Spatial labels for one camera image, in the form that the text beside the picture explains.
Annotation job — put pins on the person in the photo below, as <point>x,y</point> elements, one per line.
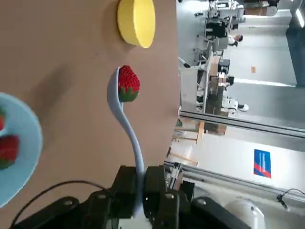
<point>234,39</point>

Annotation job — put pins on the blue red printed sign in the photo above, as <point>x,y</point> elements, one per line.
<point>262,163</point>

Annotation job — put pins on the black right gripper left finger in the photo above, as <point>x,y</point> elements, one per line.
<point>124,190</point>

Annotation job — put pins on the red strawberry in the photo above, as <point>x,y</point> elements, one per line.
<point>8,150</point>
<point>128,81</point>

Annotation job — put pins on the light blue plastic spoon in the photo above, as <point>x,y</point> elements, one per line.
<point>136,150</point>

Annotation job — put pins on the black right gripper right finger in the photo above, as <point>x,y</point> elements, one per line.
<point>156,190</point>

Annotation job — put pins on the light blue bowl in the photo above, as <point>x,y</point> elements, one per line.
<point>28,143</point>

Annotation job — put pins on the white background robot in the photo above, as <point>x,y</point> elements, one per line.
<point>234,105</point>

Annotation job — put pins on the yellow bowl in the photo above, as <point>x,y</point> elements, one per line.
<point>128,21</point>

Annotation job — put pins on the aluminium frame post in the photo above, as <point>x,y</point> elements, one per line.
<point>238,181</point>
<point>238,124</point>

